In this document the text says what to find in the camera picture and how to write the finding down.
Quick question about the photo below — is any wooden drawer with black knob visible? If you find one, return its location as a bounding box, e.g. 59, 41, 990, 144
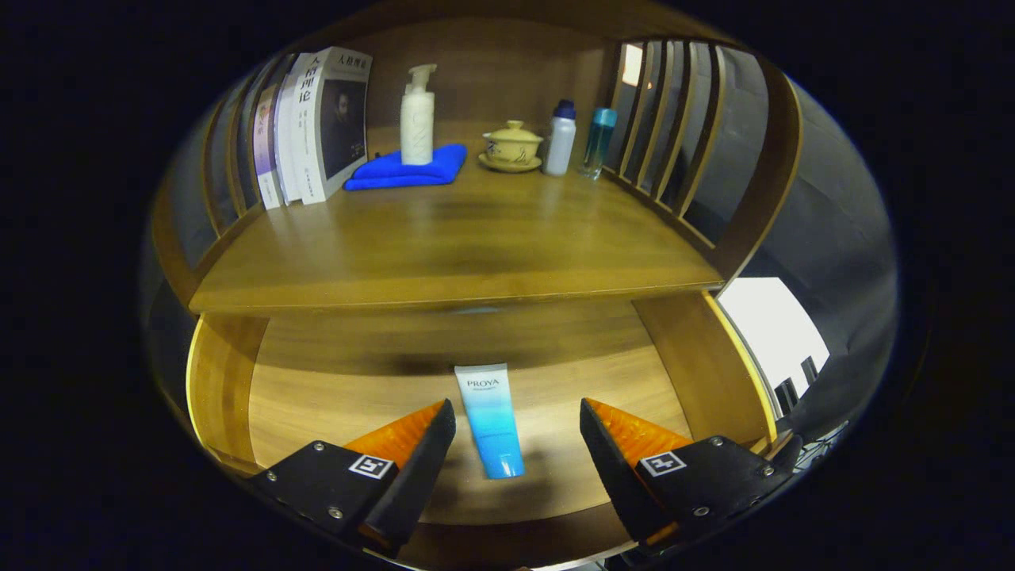
184, 289, 802, 568

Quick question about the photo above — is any purple book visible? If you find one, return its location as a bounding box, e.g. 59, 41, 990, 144
252, 83, 285, 211

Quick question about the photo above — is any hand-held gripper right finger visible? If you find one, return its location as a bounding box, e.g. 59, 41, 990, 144
579, 397, 803, 556

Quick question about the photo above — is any teal clear bottle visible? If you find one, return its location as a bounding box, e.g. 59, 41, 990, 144
581, 108, 618, 181

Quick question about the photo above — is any blue folded cloth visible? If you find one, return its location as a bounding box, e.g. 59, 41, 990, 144
343, 143, 469, 192

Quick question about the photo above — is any white pump bottle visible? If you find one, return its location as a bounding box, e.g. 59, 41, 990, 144
400, 63, 439, 166

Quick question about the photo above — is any beige saucer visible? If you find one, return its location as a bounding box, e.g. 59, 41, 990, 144
477, 152, 543, 174

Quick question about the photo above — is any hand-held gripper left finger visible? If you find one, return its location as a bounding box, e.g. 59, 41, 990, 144
246, 398, 458, 560

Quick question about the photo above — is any thick white book with portrait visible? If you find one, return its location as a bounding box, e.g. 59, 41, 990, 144
291, 46, 373, 205

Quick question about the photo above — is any thin white book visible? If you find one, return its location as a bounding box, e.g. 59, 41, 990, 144
274, 53, 314, 203

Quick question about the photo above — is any white plastic cabinet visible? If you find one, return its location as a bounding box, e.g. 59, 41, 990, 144
716, 276, 832, 413

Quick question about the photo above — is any wooden cabinet with slatted sides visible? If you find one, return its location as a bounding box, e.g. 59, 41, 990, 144
147, 0, 806, 477

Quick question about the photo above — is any blue cosmetic tube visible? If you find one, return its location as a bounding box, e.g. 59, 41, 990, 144
454, 363, 527, 481

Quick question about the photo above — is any beige lidded tea cup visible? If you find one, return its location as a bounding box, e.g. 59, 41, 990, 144
483, 120, 545, 165

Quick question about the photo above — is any white bottle with blue cap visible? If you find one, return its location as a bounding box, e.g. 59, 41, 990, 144
544, 99, 577, 177

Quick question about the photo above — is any wooden countertop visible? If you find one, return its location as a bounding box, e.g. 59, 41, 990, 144
188, 119, 724, 316

